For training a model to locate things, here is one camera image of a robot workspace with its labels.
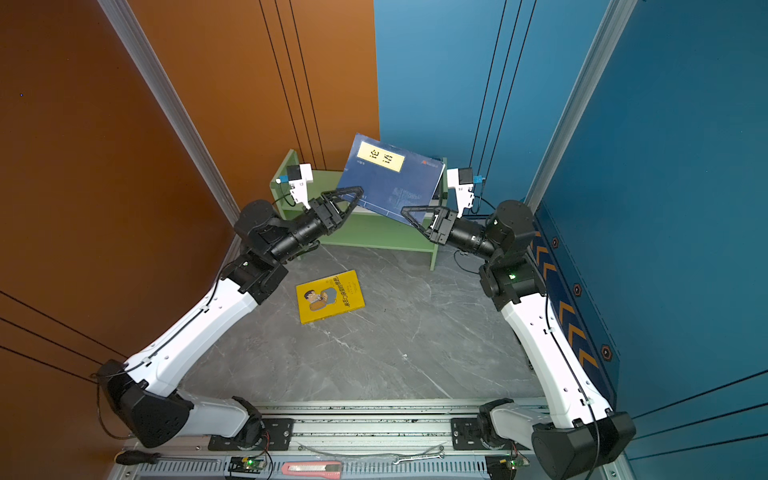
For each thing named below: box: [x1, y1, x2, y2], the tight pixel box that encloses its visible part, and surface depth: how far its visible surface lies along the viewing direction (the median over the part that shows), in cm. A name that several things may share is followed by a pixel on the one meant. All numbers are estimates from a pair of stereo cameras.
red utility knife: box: [281, 461, 342, 479], surface depth 71 cm
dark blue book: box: [338, 133, 446, 225], surface depth 57 cm
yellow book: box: [296, 270, 366, 325], surface depth 99 cm
